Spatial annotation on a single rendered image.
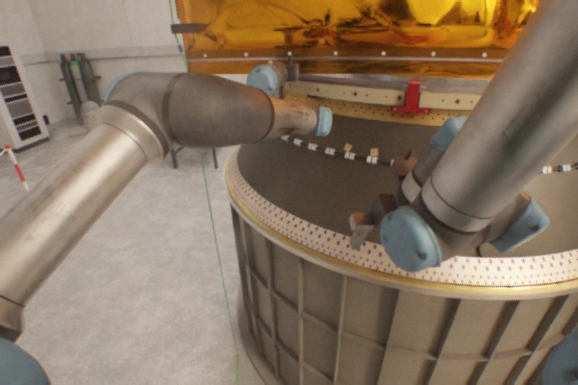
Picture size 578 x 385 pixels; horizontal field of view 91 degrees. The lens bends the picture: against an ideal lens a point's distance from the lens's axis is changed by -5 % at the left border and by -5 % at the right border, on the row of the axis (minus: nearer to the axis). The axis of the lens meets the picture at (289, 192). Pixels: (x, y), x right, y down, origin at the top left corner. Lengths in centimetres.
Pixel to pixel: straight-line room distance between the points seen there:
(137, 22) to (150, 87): 737
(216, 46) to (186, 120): 76
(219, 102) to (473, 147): 32
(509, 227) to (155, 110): 50
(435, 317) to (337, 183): 59
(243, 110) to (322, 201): 73
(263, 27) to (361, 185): 62
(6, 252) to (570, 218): 141
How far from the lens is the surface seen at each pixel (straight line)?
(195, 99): 45
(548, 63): 26
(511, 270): 120
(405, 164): 61
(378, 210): 58
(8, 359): 33
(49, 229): 43
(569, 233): 135
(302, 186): 119
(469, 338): 138
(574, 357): 32
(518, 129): 28
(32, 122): 799
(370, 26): 106
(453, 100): 107
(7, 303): 43
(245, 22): 111
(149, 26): 772
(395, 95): 106
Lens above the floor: 189
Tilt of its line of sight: 29 degrees down
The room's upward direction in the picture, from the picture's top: 2 degrees counter-clockwise
